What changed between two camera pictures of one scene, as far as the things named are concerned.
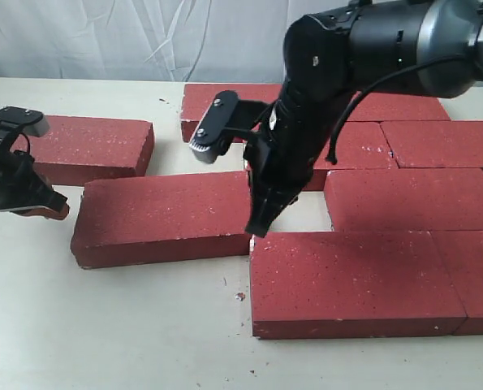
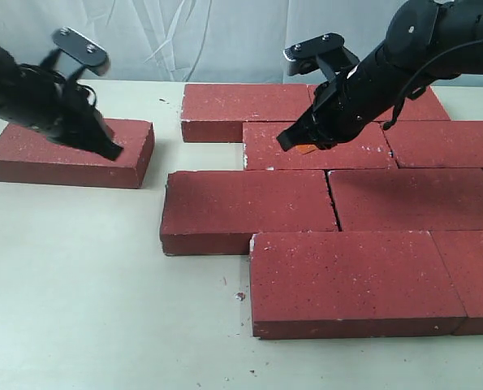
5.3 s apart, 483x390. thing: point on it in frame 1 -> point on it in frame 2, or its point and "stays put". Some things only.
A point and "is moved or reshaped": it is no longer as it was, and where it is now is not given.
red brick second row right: [448, 144] stays put
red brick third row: [412, 199] stays put
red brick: [472, 259] stays put
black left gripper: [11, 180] -> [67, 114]
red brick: [162, 218] is moved or reshaped
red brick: [344, 284] stays put
